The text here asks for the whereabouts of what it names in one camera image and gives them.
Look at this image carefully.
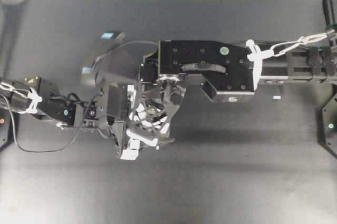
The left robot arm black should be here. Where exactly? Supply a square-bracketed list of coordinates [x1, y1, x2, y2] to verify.
[1, 76, 185, 161]

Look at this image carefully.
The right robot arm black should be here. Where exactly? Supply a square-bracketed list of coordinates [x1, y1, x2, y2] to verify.
[126, 40, 336, 147]

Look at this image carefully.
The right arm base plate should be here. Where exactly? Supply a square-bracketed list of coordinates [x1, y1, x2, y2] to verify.
[318, 84, 336, 159]

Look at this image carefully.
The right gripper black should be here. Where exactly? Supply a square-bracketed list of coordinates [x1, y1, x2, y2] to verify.
[126, 40, 190, 143]

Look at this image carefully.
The black frame rail right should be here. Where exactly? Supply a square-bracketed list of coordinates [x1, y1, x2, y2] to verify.
[323, 0, 336, 26]

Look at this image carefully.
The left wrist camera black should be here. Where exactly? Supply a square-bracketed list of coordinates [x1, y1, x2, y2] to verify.
[82, 102, 98, 132]

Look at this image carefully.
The right arm white cable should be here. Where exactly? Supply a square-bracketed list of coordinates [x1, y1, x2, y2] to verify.
[246, 31, 335, 87]

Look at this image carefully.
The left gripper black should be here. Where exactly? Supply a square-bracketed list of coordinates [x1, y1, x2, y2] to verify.
[98, 83, 175, 161]

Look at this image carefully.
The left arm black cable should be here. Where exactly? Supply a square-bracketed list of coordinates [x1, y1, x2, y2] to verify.
[0, 86, 103, 153]

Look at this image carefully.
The clear plastic bottle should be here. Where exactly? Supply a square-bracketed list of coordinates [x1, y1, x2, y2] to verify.
[129, 101, 170, 138]

